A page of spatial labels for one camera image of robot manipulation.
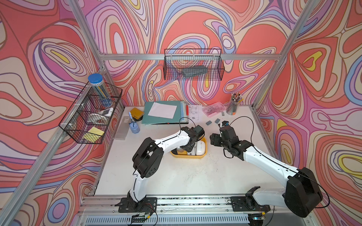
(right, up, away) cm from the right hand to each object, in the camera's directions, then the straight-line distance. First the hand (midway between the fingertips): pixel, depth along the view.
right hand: (216, 140), depth 86 cm
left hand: (-19, -5, +5) cm, 20 cm away
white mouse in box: (-9, -5, +3) cm, 11 cm away
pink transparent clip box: (+4, +22, +32) cm, 39 cm away
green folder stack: (-22, +15, +25) cm, 37 cm away
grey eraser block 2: (+7, +12, +25) cm, 29 cm away
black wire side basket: (-71, +14, -12) cm, 74 cm away
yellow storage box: (-20, -10, +5) cm, 23 cm away
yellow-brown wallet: (-57, +18, +23) cm, 64 cm away
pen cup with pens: (+19, +29, +16) cm, 38 cm away
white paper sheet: (-38, +21, +29) cm, 51 cm away
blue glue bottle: (-55, +6, +13) cm, 57 cm away
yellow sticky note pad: (-62, +6, -23) cm, 66 cm away
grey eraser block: (0, +11, +23) cm, 25 cm away
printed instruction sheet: (-11, +19, +30) cm, 37 cm away
